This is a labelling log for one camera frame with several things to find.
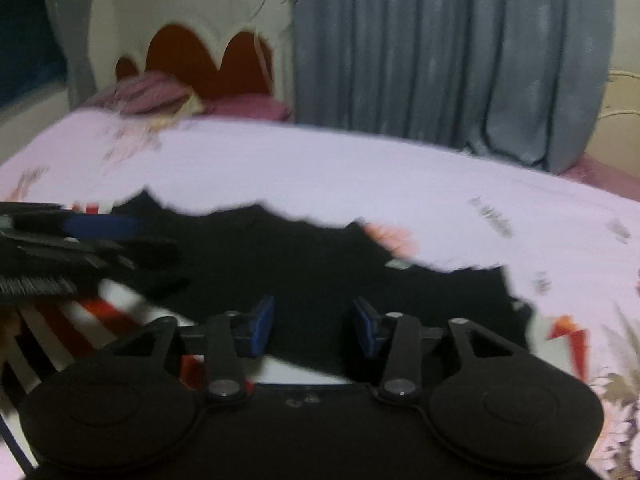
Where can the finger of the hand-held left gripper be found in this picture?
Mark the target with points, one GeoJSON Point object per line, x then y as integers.
{"type": "Point", "coordinates": [100, 226]}
{"type": "Point", "coordinates": [125, 252]}

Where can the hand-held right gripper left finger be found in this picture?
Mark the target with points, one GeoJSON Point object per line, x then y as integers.
{"type": "Point", "coordinates": [262, 327]}

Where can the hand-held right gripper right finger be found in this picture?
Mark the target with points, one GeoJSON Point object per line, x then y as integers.
{"type": "Point", "coordinates": [364, 327]}

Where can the striped knit sweater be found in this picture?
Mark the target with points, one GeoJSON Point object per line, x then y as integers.
{"type": "Point", "coordinates": [280, 270]}

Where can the pink floral bed sheet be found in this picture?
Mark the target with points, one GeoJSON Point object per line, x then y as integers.
{"type": "Point", "coordinates": [350, 175]}

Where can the red scalloped headboard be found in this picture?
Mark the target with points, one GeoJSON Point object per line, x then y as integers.
{"type": "Point", "coordinates": [190, 60]}

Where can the window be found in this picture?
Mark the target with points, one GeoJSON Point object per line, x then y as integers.
{"type": "Point", "coordinates": [25, 50]}

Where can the magenta pillow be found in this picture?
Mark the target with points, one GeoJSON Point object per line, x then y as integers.
{"type": "Point", "coordinates": [250, 106]}

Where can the narrow blue-grey curtain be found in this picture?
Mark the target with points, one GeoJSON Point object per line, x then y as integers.
{"type": "Point", "coordinates": [75, 35]}

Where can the wide blue-grey curtain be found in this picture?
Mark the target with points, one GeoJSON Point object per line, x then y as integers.
{"type": "Point", "coordinates": [450, 60]}

